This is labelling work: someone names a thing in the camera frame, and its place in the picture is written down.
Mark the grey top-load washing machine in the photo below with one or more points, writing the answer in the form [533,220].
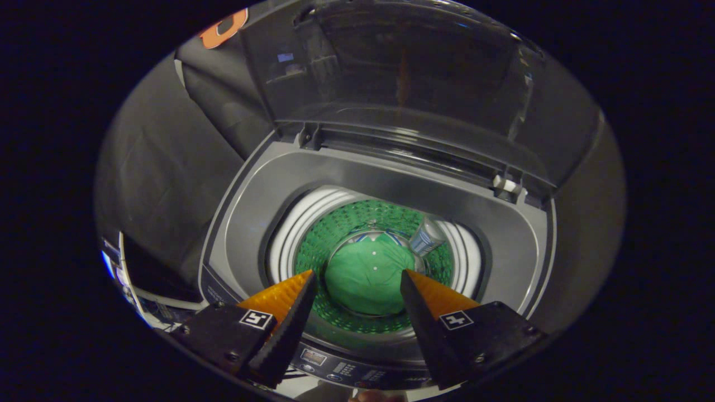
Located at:
[251,223]

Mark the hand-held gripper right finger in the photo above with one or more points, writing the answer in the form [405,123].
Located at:
[430,329]

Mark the black backdrop cloth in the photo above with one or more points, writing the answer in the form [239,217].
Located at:
[167,167]

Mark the dark washing machine lid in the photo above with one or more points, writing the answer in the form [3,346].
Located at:
[391,67]

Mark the green polo shirt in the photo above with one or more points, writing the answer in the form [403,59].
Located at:
[363,273]

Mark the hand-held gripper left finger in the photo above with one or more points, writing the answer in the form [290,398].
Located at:
[290,329]

